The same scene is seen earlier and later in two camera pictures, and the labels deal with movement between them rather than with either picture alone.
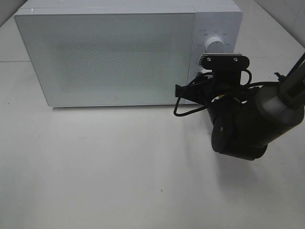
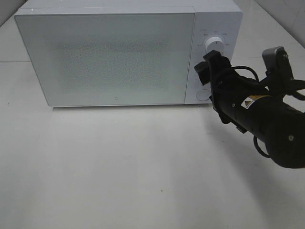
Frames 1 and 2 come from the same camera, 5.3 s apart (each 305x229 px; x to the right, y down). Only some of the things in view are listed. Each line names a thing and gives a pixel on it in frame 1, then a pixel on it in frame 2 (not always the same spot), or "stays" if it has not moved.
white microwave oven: x=124 y=52 stays
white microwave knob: x=215 y=45 stays
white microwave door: x=111 y=59 stays
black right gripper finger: x=200 y=93 -> x=204 y=71
